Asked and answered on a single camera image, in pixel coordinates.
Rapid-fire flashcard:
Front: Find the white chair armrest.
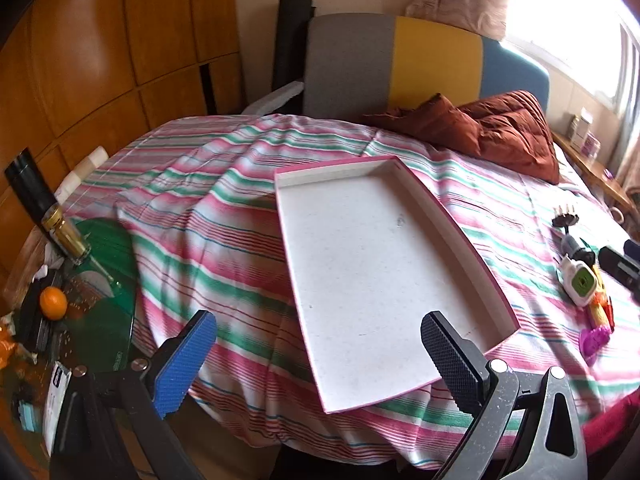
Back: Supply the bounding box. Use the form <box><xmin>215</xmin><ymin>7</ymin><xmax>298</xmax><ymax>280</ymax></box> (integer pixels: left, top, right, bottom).
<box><xmin>241</xmin><ymin>80</ymin><xmax>304</xmax><ymax>117</ymax></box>

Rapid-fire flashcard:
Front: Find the black rolled mat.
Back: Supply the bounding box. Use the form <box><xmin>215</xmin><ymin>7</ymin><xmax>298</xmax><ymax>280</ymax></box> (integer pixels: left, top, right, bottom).
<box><xmin>272</xmin><ymin>0</ymin><xmax>317</xmax><ymax>111</ymax></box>

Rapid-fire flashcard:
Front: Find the red bedsheet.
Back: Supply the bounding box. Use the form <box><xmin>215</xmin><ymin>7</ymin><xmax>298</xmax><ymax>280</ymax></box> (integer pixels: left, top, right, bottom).
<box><xmin>582</xmin><ymin>395</ymin><xmax>640</xmax><ymax>456</ymax></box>

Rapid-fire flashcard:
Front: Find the pink tray with white inside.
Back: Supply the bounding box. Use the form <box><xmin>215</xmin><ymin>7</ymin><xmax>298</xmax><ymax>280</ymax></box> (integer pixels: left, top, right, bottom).
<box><xmin>274</xmin><ymin>156</ymin><xmax>521</xmax><ymax>415</ymax></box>

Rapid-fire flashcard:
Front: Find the black box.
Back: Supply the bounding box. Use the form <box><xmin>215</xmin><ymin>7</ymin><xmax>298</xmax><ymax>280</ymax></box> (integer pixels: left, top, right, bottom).
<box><xmin>17</xmin><ymin>270</ymin><xmax>63</xmax><ymax>356</ymax></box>

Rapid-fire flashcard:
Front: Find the white box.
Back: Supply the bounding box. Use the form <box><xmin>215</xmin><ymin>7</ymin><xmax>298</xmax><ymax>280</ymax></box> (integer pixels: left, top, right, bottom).
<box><xmin>570</xmin><ymin>109</ymin><xmax>593</xmax><ymax>148</ymax></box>

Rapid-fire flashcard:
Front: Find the white card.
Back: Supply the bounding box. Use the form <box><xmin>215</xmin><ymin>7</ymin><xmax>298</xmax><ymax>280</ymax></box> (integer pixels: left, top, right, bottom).
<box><xmin>42</xmin><ymin>360</ymin><xmax>71</xmax><ymax>456</ymax></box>

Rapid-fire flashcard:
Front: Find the brown toy food piece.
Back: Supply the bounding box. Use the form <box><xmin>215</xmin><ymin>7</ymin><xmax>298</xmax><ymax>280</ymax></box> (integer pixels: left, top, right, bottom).
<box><xmin>551</xmin><ymin>205</ymin><xmax>580</xmax><ymax>229</ymax></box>

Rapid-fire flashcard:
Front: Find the wooden wardrobe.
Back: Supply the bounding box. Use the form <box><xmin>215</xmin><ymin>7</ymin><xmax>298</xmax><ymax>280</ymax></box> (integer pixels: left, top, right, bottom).
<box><xmin>0</xmin><ymin>0</ymin><xmax>246</xmax><ymax>311</ymax></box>

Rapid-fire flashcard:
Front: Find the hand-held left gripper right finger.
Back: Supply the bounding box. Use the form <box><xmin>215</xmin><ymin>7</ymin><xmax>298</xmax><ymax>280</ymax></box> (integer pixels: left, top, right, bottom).
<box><xmin>421</xmin><ymin>311</ymin><xmax>588</xmax><ymax>480</ymax></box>

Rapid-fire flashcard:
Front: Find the grey cylinder with green clip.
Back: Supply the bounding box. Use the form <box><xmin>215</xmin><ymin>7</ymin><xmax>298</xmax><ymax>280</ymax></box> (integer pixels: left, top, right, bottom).
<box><xmin>560</xmin><ymin>232</ymin><xmax>597</xmax><ymax>264</ymax></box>

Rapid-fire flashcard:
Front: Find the pink green striped blanket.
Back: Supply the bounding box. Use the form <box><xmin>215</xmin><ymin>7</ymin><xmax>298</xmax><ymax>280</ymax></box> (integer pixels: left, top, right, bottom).
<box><xmin>65</xmin><ymin>112</ymin><xmax>640</xmax><ymax>471</ymax></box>

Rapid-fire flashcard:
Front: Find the white and green device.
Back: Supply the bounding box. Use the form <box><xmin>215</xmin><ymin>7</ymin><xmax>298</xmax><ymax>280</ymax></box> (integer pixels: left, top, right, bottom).
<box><xmin>556</xmin><ymin>255</ymin><xmax>601</xmax><ymax>308</ymax></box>

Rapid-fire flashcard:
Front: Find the bright window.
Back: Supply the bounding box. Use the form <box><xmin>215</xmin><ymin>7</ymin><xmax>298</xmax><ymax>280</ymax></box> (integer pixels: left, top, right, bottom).
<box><xmin>505</xmin><ymin>0</ymin><xmax>640</xmax><ymax>111</ymax></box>

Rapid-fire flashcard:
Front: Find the green glass side table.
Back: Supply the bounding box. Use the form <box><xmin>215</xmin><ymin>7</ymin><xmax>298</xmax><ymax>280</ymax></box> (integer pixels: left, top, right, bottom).
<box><xmin>10</xmin><ymin>217</ymin><xmax>138</xmax><ymax>376</ymax></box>

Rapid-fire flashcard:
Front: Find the black and gold bottle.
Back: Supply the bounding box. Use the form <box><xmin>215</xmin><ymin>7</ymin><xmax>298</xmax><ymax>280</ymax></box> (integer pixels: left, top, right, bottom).
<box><xmin>5</xmin><ymin>147</ymin><xmax>93</xmax><ymax>266</ymax></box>

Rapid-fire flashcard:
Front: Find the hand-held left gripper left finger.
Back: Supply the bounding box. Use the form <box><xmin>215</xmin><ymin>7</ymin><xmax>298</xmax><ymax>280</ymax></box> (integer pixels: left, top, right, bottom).
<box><xmin>50</xmin><ymin>310</ymin><xmax>218</xmax><ymax>480</ymax></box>

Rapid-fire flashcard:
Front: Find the grey yellow blue headboard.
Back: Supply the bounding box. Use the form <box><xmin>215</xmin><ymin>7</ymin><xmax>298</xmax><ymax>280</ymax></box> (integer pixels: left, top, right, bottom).
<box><xmin>302</xmin><ymin>14</ymin><xmax>551</xmax><ymax>121</ymax></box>

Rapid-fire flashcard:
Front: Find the orange fruit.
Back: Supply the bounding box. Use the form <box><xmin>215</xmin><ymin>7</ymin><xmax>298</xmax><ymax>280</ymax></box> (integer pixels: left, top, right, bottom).
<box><xmin>39</xmin><ymin>286</ymin><xmax>68</xmax><ymax>320</ymax></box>

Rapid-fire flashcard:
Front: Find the wooden bedside table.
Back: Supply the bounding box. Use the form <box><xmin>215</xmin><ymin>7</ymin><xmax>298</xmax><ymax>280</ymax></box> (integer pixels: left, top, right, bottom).
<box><xmin>552</xmin><ymin>130</ymin><xmax>631</xmax><ymax>211</ymax></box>

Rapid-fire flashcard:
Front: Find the teal small box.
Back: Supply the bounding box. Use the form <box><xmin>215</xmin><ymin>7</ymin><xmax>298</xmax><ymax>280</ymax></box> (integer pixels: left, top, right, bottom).
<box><xmin>15</xmin><ymin>400</ymin><xmax>41</xmax><ymax>433</ymax></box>

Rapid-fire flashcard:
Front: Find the rust red quilt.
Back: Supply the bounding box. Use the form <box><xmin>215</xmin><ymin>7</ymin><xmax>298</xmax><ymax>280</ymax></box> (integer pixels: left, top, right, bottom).
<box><xmin>362</xmin><ymin>91</ymin><xmax>561</xmax><ymax>185</ymax></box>

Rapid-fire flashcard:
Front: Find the orange bottle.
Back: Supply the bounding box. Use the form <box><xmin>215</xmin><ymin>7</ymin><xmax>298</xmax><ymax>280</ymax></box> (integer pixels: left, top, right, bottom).
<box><xmin>587</xmin><ymin>300</ymin><xmax>612</xmax><ymax>333</ymax></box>

